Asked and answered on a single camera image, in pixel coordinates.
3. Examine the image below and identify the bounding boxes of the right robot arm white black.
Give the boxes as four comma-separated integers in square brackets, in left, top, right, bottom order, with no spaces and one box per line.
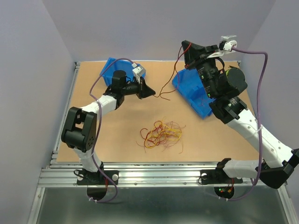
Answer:
[181,40,299,189]

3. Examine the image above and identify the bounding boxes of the large divided blue bin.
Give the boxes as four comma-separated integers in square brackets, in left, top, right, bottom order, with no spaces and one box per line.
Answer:
[172,69,214,119]

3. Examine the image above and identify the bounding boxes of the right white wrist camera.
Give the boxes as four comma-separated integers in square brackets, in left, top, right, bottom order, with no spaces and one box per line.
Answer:
[207,35,237,58]

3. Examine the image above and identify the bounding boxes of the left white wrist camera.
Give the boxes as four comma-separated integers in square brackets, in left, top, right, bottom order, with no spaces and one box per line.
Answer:
[132,66,146,83]

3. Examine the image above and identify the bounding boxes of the small blue bin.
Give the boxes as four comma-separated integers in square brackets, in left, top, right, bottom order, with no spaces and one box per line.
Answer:
[100,57,146,86]

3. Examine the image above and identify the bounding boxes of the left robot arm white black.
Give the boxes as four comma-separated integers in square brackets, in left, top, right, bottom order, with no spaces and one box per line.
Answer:
[61,66,156,184]

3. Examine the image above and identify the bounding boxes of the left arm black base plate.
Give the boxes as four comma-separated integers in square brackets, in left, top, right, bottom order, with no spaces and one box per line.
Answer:
[73,169,107,186]

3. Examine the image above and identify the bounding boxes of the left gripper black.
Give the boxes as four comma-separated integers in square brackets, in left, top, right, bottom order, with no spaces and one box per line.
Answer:
[121,76,156,100]

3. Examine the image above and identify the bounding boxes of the aluminium frame rails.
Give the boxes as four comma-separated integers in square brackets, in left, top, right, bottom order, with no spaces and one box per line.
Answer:
[29,61,298,224]

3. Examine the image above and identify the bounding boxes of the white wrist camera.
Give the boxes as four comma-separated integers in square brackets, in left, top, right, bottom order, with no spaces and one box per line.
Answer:
[132,66,146,83]
[207,35,237,58]

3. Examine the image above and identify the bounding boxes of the red wire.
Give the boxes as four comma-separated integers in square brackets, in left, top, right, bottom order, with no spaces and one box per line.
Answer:
[153,42,193,101]

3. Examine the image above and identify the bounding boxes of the wire bundle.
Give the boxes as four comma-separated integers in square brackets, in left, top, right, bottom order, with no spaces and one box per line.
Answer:
[136,116,186,154]

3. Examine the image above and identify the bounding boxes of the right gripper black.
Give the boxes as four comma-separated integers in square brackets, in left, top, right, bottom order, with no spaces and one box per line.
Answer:
[182,40,221,98]

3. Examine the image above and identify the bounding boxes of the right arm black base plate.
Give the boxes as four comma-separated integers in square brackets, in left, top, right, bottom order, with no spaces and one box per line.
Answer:
[198,169,243,185]

